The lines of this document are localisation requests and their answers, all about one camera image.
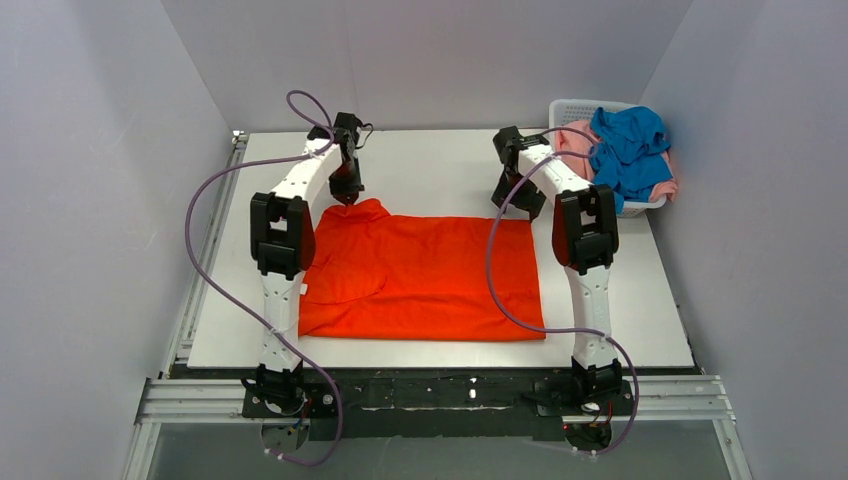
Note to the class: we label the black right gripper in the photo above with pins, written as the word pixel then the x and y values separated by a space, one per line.
pixel 515 192

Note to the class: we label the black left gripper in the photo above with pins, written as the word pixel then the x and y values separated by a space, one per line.
pixel 346 181

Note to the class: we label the orange t shirt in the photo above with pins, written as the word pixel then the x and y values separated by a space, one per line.
pixel 377 275

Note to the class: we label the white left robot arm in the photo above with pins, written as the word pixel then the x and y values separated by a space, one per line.
pixel 283 241

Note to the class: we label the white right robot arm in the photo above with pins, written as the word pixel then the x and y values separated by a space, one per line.
pixel 584 241

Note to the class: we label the pink t shirt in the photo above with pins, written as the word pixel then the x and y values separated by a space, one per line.
pixel 580 138

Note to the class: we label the white plastic laundry basket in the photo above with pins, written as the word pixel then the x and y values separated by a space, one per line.
pixel 564 111

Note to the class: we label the blue t shirt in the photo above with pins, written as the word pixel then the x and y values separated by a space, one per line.
pixel 633 154

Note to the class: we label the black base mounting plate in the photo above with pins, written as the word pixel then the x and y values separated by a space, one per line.
pixel 353 403

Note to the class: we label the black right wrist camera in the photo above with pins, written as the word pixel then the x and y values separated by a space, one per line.
pixel 509 141

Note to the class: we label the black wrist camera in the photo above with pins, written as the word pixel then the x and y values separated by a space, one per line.
pixel 350 133
pixel 509 141

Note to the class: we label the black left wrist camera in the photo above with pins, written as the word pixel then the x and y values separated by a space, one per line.
pixel 350 133

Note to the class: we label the aluminium frame rail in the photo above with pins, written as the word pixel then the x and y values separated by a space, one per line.
pixel 421 173

